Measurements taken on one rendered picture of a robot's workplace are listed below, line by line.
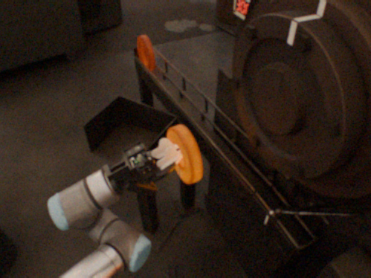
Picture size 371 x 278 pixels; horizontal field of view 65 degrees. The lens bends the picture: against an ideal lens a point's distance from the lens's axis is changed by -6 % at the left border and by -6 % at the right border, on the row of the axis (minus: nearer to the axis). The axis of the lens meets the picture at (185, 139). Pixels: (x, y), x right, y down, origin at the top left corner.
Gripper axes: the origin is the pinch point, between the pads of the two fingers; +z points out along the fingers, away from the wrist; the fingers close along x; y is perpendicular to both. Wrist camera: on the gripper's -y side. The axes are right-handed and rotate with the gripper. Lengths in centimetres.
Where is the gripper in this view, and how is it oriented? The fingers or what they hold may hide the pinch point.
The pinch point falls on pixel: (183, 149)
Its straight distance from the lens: 80.7
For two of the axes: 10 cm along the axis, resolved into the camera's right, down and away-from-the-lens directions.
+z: 8.7, -4.9, 1.1
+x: -4.3, -6.2, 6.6
